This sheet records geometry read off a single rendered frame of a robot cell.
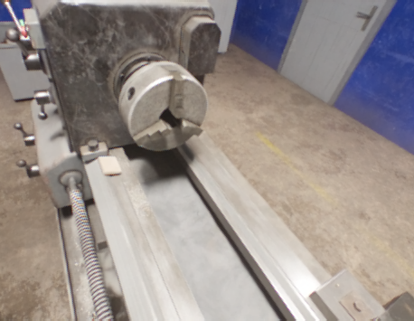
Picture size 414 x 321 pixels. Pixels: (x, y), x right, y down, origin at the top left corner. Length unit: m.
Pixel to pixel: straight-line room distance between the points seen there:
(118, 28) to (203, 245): 0.71
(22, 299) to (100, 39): 1.35
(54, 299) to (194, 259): 0.97
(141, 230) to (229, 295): 0.32
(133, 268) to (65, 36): 0.61
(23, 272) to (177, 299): 1.21
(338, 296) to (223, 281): 0.30
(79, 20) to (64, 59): 0.11
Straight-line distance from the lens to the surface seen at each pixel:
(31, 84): 2.98
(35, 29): 0.80
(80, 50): 0.79
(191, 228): 0.89
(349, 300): 0.78
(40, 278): 1.71
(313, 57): 4.02
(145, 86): 0.65
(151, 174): 1.05
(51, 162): 1.04
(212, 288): 0.83
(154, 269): 0.71
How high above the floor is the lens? 1.48
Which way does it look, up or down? 42 degrees down
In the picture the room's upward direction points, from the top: 10 degrees clockwise
